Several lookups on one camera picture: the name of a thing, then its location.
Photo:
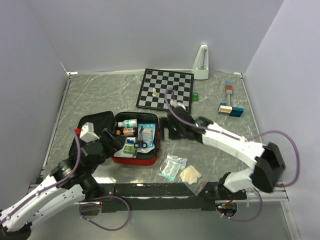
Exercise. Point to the white medicine bottle green label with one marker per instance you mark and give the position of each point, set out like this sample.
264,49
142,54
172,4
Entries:
128,123

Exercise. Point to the white chess pawn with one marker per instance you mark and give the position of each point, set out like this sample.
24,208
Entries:
154,92

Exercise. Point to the green small box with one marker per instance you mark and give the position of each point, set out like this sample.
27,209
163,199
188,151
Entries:
129,149

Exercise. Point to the blue white gauze packet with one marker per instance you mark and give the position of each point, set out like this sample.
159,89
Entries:
149,134

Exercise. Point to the black chess pawn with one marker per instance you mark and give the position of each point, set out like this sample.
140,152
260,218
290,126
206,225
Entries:
176,87

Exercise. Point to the aluminium rail frame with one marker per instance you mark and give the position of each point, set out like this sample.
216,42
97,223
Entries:
278,195

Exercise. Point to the black red medicine kit case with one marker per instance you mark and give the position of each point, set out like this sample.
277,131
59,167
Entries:
108,119

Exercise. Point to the white blue small tube box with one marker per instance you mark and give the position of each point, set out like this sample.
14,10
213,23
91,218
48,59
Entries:
130,140

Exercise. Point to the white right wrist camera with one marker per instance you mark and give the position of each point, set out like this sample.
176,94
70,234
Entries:
175,104

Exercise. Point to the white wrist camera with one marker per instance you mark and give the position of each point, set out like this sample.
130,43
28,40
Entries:
175,104
87,133

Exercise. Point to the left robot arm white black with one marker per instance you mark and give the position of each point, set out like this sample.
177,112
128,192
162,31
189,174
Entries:
69,182

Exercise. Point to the blue orange grey brick stick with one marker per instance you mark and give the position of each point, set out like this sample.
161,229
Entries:
228,92

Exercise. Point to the black white chessboard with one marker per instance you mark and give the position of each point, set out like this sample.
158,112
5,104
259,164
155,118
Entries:
164,81

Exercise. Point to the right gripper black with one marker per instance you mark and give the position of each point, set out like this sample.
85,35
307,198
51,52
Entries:
166,122

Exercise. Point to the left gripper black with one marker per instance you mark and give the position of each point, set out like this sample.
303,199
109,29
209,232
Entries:
116,142

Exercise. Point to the white gauze pad bag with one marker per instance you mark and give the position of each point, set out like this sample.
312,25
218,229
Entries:
121,154

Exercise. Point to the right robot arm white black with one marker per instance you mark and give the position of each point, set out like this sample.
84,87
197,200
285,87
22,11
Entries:
265,163

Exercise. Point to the teal swab zip bag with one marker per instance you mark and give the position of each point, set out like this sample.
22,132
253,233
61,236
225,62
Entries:
170,166

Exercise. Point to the white metronome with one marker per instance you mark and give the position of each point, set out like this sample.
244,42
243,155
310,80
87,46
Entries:
200,67

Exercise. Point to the black handled scissors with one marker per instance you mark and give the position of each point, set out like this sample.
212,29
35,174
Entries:
139,141

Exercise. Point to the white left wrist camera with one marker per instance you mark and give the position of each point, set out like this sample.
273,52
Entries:
87,133

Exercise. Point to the beige gloves plastic bag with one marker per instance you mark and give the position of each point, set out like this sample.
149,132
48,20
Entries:
194,181

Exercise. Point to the blue white brick block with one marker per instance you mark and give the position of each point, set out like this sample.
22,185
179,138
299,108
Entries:
229,110

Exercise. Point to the brown medicine bottle orange label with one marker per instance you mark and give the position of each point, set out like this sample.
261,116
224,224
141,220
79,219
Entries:
129,131

